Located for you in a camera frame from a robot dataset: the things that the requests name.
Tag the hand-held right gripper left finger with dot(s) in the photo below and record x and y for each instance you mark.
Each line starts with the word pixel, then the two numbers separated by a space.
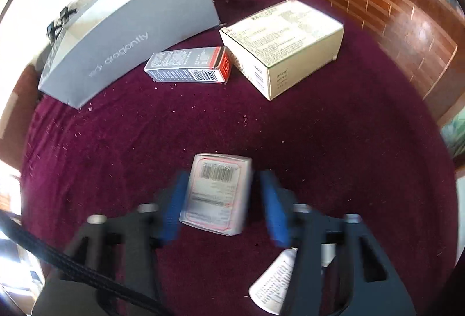
pixel 174 207

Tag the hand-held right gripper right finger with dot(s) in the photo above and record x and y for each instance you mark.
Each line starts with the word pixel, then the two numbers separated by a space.
pixel 276 210

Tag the small pink white box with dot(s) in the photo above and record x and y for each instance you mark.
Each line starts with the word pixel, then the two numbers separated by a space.
pixel 218 199

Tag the white plastic bottle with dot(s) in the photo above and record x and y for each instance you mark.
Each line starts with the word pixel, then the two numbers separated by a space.
pixel 272 287

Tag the long grey red box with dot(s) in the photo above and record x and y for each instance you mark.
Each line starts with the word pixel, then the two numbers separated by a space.
pixel 189 63

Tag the cream cardboard box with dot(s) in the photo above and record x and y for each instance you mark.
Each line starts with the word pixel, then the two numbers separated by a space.
pixel 283 36

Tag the grey shoe box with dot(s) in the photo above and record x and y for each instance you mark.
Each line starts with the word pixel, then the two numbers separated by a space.
pixel 138 29

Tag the maroon cushioned chair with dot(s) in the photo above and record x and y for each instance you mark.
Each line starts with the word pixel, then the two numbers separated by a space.
pixel 18 101

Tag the black clip gadgets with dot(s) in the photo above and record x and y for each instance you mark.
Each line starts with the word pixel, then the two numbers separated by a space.
pixel 58 23

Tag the wooden brick pattern panel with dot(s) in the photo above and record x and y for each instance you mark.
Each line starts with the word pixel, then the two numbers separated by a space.
pixel 399 11

